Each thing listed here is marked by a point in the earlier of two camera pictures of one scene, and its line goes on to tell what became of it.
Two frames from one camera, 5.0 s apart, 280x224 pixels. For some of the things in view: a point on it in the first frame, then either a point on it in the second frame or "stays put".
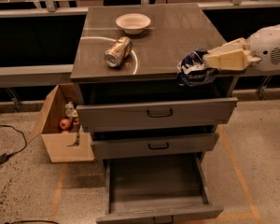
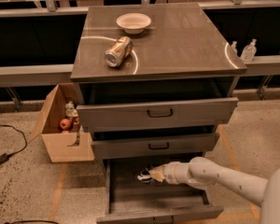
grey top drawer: x=156 y=115 stays put
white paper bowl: x=133 y=23 stays put
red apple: x=65 y=124 stays put
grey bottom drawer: x=166 y=189 stays put
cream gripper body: x=267 y=49 to x=171 y=173
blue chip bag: x=192 y=72 to x=145 y=176
